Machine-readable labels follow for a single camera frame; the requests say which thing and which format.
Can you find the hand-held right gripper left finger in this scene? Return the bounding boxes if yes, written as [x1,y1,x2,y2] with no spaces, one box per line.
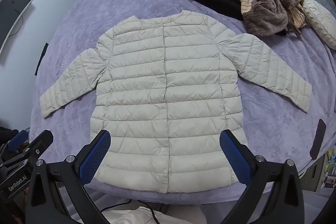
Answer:
[25,130,112,224]

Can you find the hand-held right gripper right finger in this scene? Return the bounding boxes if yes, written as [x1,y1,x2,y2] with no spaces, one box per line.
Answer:
[219,130,305,224]

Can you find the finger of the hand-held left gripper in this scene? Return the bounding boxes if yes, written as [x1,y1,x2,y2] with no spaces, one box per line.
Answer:
[25,130,54,159]
[8,130,29,151]

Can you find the cream puffer jacket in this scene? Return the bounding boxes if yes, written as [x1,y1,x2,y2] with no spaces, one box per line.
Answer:
[39,10,313,194]

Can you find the dark cloth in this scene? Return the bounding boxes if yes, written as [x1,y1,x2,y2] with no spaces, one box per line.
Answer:
[0,126,19,146]

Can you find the white garment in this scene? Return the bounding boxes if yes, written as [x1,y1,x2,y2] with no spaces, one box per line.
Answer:
[101,207,208,224]

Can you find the black narrow strip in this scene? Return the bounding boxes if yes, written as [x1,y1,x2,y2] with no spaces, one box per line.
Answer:
[35,43,49,76]

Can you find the black phone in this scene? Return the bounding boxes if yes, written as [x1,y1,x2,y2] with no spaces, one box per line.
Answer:
[310,119,327,160]

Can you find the colourful small packets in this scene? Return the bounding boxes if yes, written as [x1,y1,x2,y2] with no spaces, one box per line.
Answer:
[324,148,336,188]

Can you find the curved monitor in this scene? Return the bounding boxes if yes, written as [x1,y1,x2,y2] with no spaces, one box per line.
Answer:
[0,0,33,55]

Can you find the folded black garment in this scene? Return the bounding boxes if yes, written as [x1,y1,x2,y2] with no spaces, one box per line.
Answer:
[189,0,244,21]

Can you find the cream quilted cushion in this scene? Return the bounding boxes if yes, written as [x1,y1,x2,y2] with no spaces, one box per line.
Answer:
[302,0,336,51]

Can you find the black cable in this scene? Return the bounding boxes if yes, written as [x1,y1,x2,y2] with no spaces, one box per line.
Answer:
[101,198,160,224]

